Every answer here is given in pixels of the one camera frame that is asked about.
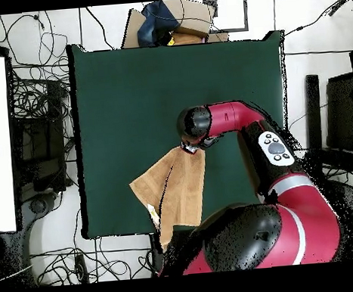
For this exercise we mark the tan terry towel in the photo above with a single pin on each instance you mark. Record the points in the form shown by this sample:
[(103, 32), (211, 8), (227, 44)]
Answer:
[(183, 191)]

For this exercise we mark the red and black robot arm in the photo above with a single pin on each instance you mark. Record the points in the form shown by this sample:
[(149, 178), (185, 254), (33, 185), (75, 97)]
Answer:
[(238, 117)]

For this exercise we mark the black flat monitor panel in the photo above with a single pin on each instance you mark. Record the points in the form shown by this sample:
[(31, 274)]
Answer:
[(342, 111)]

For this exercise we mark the dark green table cloth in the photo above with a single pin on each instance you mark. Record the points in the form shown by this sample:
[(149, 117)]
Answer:
[(129, 89)]

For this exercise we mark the orange-brown folded cloth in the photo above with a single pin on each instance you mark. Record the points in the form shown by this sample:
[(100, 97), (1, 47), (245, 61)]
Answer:
[(186, 39)]

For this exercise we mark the dark blue garment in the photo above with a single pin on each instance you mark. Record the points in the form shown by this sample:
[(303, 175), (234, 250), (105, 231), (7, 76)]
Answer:
[(154, 20)]

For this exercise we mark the black upright bar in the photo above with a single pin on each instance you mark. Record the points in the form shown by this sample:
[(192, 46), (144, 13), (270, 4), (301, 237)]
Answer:
[(313, 111)]

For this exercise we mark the brown cardboard box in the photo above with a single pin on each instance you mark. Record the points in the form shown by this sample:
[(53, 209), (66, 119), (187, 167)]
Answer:
[(193, 11)]

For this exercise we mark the black equipment box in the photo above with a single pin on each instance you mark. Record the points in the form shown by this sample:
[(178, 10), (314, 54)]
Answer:
[(39, 141)]

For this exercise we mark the black round stand base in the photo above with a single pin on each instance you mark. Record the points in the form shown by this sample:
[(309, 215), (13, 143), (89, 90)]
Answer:
[(38, 205)]

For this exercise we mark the black power strip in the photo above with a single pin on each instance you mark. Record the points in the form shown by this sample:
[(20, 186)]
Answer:
[(80, 267)]

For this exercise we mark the black rectangular frame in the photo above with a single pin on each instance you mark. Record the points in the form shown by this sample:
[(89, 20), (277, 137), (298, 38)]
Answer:
[(231, 30)]

